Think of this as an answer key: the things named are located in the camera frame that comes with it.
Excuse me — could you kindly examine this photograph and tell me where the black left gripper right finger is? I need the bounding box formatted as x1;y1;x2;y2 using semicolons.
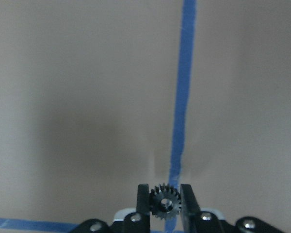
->
180;184;201;233

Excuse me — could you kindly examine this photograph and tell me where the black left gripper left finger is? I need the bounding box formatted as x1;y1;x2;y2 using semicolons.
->
136;184;150;233

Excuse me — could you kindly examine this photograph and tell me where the small black bearing gear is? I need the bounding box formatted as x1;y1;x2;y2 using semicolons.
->
149;183;181;220

